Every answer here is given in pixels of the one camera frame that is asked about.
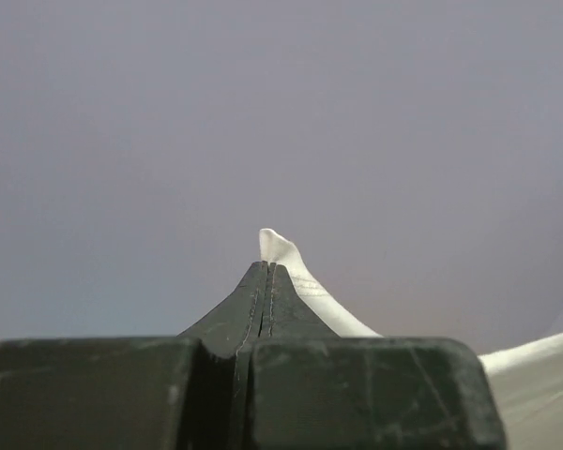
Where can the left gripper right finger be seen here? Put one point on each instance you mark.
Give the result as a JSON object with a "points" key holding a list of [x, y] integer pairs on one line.
{"points": [[311, 389]]}

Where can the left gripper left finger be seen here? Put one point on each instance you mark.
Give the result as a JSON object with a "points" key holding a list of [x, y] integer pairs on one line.
{"points": [[180, 392]]}

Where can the white t-shirt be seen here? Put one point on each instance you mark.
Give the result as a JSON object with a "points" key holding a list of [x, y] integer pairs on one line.
{"points": [[526, 381]]}

